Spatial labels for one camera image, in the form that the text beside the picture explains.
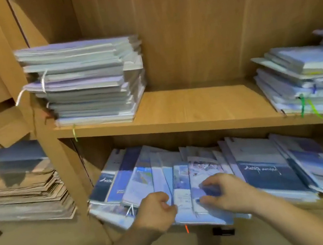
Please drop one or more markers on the person's right forearm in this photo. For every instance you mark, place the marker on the person's right forearm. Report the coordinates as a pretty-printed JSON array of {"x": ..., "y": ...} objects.
[{"x": 302, "y": 224}]

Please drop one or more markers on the stack of flat wrapped packets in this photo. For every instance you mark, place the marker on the stack of flat wrapped packets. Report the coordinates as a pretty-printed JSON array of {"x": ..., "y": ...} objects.
[{"x": 18, "y": 185}]

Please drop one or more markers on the person's right hand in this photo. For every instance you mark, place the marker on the person's right hand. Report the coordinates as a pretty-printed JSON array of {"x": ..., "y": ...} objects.
[{"x": 235, "y": 193}]

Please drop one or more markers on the pile of small notebooks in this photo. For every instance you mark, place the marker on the pile of small notebooks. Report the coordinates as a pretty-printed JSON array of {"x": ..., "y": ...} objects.
[{"x": 309, "y": 81}]

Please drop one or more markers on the row of patterned notebooks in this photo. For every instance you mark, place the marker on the row of patterned notebooks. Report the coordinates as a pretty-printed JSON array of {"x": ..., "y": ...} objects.
[{"x": 268, "y": 168}]

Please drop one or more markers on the person's left hand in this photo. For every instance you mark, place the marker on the person's left hand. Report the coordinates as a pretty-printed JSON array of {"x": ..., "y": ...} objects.
[{"x": 155, "y": 214}]

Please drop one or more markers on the wooden shelf unit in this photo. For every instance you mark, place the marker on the wooden shelf unit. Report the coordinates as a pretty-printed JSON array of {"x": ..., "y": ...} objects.
[{"x": 209, "y": 110}]

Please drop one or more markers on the stack of large blue notebooks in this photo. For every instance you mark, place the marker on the stack of large blue notebooks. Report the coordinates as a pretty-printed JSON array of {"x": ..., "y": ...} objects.
[{"x": 86, "y": 78}]

